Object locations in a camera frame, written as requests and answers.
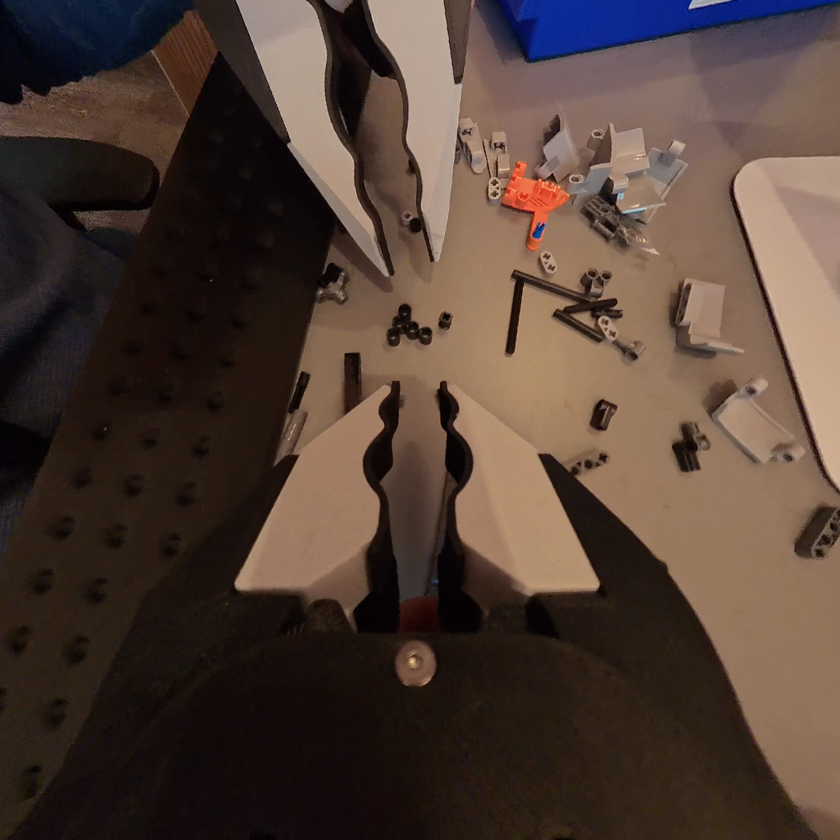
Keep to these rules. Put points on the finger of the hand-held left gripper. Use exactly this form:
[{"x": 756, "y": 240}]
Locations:
[
  {"x": 295, "y": 79},
  {"x": 426, "y": 79}
]

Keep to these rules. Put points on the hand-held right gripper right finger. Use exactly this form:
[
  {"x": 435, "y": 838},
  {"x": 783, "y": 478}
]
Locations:
[{"x": 525, "y": 525}]

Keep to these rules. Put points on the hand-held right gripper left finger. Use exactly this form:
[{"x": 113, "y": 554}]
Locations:
[{"x": 308, "y": 525}]

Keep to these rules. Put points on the black five-hole liftarm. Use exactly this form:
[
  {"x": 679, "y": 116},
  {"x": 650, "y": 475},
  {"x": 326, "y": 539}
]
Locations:
[{"x": 352, "y": 384}]

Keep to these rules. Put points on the cluster of black bushes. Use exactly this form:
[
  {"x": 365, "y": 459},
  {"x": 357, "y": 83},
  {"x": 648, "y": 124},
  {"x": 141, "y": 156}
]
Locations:
[{"x": 407, "y": 327}]

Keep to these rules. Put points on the person's left forearm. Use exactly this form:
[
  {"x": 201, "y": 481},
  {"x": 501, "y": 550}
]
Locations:
[{"x": 65, "y": 39}]

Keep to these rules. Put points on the grey slim fairing panel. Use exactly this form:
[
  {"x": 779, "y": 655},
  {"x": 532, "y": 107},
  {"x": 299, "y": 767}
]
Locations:
[
  {"x": 499, "y": 154},
  {"x": 471, "y": 148}
]

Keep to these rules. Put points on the dark grey long bent liftarm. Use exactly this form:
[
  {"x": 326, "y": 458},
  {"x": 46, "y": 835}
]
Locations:
[{"x": 586, "y": 463}]

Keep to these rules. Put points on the grey connector tube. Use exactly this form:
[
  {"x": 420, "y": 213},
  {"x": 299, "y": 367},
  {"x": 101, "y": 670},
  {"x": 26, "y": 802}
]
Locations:
[{"x": 291, "y": 433}]

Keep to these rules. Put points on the black long toy pin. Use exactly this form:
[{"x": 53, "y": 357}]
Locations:
[{"x": 300, "y": 392}]

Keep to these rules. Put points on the black pin joiner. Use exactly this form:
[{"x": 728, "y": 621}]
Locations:
[{"x": 602, "y": 415}]

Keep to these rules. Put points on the grey arched panel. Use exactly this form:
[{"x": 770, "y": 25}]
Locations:
[{"x": 561, "y": 148}]

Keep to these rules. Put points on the orange ridged wedge panel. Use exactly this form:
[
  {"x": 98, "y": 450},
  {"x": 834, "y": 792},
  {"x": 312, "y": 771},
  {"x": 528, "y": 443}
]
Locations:
[{"x": 535, "y": 193}]

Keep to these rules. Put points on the black axle pin connector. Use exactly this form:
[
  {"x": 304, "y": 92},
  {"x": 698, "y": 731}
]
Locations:
[{"x": 689, "y": 449}]

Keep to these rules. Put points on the orange connector with blue pin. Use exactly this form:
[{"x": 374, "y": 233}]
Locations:
[{"x": 537, "y": 233}]

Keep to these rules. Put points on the black rounded object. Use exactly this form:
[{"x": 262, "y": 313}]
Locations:
[{"x": 79, "y": 177}]

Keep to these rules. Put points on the grey large shell panel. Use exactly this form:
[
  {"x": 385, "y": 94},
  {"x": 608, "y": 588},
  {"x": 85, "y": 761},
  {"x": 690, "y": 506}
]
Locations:
[{"x": 630, "y": 164}]

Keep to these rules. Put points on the dark studded panel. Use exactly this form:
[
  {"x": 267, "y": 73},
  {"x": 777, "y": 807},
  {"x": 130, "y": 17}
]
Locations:
[{"x": 197, "y": 328}]

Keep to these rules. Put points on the grey small pin connector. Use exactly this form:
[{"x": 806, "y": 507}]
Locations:
[{"x": 596, "y": 281}]

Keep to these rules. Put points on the small clear plastic bag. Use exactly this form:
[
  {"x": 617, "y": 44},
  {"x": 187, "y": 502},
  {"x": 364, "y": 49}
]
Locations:
[{"x": 643, "y": 243}]

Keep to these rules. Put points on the light grey holed curved panel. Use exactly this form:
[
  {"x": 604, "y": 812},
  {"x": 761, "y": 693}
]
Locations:
[{"x": 705, "y": 315}]

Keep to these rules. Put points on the dark grey short bent liftarm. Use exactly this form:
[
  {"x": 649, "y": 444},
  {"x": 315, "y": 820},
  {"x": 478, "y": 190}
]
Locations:
[{"x": 819, "y": 533}]

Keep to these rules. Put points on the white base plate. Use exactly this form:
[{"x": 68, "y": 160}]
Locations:
[{"x": 800, "y": 262}]

